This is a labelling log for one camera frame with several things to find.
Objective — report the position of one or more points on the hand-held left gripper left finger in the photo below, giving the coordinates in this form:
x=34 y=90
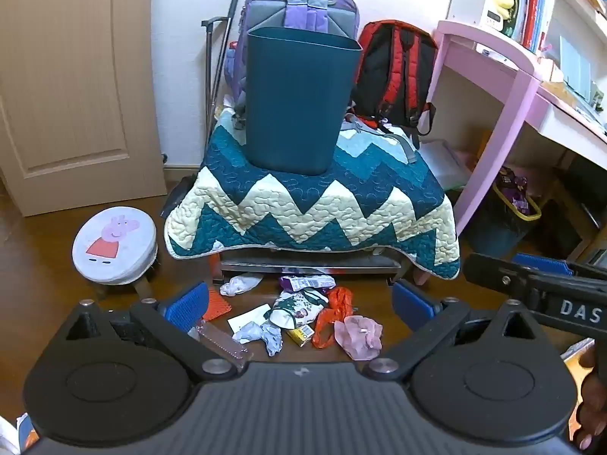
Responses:
x=187 y=305

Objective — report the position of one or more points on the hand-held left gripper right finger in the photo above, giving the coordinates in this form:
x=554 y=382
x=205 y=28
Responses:
x=412 y=305

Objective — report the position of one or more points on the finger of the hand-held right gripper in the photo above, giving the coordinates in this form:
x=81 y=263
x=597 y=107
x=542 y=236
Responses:
x=493 y=275
x=545 y=264

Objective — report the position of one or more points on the orange mesh net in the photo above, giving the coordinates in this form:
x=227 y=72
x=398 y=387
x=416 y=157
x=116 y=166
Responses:
x=219 y=307

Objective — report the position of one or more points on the clear studded plastic strip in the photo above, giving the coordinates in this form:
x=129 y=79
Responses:
x=223 y=343

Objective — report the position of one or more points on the white tissue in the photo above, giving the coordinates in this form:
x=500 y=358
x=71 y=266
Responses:
x=239 y=285

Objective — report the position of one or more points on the white paper sheet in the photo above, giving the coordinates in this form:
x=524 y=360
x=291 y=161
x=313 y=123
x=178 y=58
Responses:
x=246 y=320

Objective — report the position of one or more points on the pink plastic bag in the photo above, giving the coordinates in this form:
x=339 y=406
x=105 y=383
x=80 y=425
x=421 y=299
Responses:
x=358 y=336

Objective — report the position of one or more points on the orange plastic bag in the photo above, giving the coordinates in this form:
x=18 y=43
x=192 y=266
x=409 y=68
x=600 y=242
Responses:
x=334 y=308

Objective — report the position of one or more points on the blue grey paper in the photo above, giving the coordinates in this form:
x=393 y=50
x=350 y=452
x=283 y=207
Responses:
x=265 y=336

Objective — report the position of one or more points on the purple wrapper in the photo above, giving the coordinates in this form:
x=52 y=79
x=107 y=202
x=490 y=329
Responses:
x=303 y=283

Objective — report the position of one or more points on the small yellow box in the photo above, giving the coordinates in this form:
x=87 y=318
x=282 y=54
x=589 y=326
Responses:
x=301 y=336

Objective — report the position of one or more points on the dark teal plastic bin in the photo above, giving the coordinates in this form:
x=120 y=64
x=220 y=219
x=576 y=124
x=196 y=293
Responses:
x=298 y=104

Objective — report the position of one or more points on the person's right hand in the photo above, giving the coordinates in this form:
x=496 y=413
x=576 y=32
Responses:
x=595 y=412

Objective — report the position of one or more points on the purple packet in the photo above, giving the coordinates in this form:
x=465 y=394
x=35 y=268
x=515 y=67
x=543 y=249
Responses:
x=514 y=189

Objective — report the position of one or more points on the round stool with pig print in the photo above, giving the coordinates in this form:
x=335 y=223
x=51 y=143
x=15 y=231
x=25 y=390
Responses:
x=114 y=246

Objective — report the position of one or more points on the low table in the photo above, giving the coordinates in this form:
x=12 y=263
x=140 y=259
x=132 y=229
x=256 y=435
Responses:
x=308 y=265

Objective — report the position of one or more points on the clear plastic storage box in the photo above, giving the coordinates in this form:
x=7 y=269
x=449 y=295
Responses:
x=443 y=161

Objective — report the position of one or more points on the teal cream zigzag quilted blanket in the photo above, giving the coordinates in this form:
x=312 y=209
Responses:
x=284 y=208

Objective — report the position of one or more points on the pink desk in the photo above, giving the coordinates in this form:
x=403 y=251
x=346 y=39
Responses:
x=498 y=85

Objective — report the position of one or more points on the grey green folder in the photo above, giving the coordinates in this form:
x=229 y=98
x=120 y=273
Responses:
x=576 y=64

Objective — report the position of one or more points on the red black backpack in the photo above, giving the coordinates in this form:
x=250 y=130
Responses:
x=393 y=66

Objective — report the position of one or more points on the small white clock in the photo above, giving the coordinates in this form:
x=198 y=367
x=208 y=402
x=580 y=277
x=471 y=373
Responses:
x=493 y=20

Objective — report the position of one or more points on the beige wooden door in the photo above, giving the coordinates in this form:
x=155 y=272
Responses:
x=71 y=80

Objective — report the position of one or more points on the row of red upright books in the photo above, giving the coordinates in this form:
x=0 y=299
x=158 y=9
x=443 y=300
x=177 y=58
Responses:
x=536 y=4

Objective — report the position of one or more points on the purple grey backpack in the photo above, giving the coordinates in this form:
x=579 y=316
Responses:
x=303 y=9

